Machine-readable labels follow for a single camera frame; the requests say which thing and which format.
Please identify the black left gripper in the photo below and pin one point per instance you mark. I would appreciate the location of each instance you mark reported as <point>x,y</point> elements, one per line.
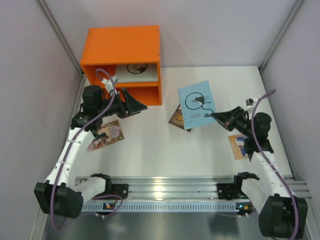
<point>125,105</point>

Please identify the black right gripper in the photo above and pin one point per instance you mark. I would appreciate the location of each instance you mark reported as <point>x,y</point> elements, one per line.
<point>233,119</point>

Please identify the pale green Great Gatsby book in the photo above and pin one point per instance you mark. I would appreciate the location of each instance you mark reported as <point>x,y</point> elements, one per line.
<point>136,73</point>

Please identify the light blue cat book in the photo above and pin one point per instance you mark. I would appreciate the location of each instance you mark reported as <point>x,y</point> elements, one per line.
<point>197,105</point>

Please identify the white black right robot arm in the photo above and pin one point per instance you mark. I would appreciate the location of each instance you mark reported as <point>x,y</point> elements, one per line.
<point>281,214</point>

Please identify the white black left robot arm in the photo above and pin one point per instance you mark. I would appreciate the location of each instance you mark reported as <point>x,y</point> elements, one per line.
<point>58,194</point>

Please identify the orange illustrated book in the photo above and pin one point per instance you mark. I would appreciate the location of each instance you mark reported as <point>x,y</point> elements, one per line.
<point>237,143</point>

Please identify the pink illustrated fairy-tale book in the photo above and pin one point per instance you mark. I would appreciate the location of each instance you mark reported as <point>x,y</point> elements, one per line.
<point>107,134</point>

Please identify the dark brown sunset book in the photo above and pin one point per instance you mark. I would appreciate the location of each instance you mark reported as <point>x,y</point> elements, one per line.
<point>177,120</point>

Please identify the orange two-shelf cabinet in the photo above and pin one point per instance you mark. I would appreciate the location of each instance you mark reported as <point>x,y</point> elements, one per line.
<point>127,46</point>

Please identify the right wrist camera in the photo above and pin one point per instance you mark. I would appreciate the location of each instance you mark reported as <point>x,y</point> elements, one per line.
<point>251,102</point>

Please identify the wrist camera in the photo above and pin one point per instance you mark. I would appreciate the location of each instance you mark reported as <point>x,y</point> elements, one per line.
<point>251,102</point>
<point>109,84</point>

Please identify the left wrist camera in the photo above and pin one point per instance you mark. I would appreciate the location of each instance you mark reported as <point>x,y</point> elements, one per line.
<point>109,84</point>

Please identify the right aluminium corner post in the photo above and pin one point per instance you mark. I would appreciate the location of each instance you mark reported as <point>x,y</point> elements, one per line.
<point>281,33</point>

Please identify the aluminium corner post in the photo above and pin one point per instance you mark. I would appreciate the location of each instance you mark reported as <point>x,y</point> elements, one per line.
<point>60,35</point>
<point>281,33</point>

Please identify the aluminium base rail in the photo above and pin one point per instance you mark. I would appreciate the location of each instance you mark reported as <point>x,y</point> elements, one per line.
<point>171,188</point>

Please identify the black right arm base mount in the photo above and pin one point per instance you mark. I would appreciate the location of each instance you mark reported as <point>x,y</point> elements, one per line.
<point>227,191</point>

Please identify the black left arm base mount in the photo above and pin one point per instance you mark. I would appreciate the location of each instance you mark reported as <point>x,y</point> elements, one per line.
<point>121,190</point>

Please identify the slotted grey cable duct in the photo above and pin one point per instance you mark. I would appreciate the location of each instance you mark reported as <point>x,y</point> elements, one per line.
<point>170,207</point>

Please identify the left aluminium corner post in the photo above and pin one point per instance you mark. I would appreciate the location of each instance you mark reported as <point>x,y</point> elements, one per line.
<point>60,35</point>

